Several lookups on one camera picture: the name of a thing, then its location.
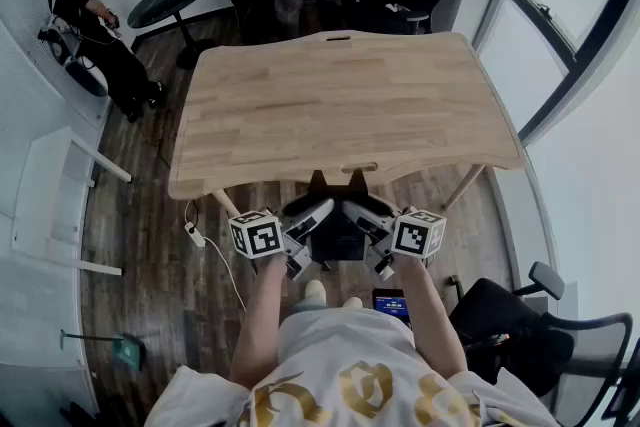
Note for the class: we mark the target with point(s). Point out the person's left white shoe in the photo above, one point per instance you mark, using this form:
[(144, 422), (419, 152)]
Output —
[(315, 291)]

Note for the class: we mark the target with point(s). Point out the black smartphone with blue screen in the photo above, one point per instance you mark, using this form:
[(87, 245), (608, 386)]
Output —
[(392, 302)]

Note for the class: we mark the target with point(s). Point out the person's right forearm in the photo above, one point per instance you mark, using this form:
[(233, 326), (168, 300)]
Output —
[(432, 325)]

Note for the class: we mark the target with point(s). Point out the round black side table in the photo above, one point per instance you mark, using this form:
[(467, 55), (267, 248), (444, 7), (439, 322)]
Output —
[(170, 0)]

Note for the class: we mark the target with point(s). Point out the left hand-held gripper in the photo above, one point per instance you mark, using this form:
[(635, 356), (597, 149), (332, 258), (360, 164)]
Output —
[(256, 235)]

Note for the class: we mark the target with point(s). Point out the white metal rack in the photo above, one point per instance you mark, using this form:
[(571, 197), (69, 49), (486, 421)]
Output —
[(55, 195)]

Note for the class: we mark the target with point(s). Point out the plain white backpack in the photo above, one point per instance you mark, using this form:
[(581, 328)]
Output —
[(65, 50)]

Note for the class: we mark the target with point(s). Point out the operator in white sleeve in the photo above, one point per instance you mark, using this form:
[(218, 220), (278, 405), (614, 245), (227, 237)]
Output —
[(350, 365)]

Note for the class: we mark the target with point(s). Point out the wooden desk leg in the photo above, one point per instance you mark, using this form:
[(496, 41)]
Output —
[(227, 204), (464, 187)]

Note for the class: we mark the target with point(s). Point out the person's right white shoe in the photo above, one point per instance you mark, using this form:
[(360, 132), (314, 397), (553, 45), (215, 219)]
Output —
[(352, 303)]

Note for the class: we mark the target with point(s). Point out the grey mesh-back office chair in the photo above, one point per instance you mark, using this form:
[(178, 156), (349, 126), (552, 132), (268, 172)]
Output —
[(530, 340)]

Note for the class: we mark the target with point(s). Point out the person's white shoe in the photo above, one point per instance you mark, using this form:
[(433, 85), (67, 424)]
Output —
[(315, 291), (352, 303)]

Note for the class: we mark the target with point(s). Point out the person's left forearm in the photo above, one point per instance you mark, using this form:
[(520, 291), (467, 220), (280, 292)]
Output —
[(260, 325)]

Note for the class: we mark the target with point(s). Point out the green dustpan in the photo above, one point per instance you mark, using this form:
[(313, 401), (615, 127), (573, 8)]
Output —
[(129, 351)]

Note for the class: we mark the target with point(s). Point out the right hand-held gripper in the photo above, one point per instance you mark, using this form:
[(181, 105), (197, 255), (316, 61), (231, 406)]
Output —
[(419, 235)]

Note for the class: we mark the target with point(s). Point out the white power strip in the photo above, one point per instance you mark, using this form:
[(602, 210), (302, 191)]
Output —
[(195, 235)]

